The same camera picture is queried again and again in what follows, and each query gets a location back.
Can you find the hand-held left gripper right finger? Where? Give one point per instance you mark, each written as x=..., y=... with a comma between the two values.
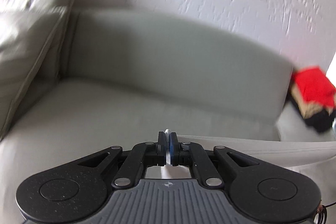
x=173, y=150

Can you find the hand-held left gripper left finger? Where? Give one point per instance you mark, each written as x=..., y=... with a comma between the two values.
x=162, y=150

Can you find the light grey seat cushion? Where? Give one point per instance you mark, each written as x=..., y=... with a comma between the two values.
x=294, y=127

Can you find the light grey shirt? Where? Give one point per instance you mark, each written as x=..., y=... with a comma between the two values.
x=262, y=153

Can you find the grey sofa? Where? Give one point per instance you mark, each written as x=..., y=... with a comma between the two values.
x=157, y=56

